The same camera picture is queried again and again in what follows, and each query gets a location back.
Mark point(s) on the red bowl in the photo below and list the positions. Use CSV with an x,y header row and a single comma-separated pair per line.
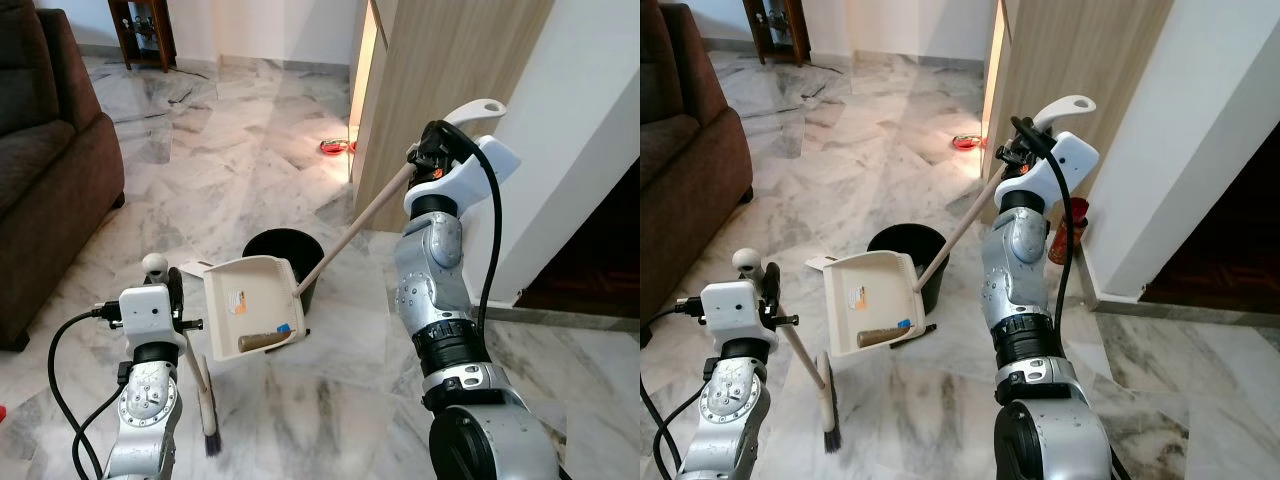
x,y
968,142
336,147

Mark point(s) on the light wooden cabinet panel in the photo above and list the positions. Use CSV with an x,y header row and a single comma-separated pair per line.
x,y
450,60
1090,50

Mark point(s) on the red fire extinguisher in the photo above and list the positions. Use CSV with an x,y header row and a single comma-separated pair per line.
x,y
1068,235

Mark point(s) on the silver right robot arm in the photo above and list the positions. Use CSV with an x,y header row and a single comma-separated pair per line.
x,y
440,300
1030,300

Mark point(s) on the brown fabric sofa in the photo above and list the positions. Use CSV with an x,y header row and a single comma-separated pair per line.
x,y
50,170
690,150

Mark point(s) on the cream broom wooden stick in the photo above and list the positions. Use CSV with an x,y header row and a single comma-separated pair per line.
x,y
207,410
828,400

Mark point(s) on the dark wooden stand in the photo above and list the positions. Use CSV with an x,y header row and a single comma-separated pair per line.
x,y
775,30
140,35

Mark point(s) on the dark wooden staircase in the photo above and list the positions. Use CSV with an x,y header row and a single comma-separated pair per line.
x,y
590,260
1220,250

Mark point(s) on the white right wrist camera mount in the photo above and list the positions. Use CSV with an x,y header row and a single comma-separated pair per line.
x,y
470,175
1055,170

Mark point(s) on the brown cardboard roll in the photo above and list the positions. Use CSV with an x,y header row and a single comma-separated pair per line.
x,y
265,342
885,337

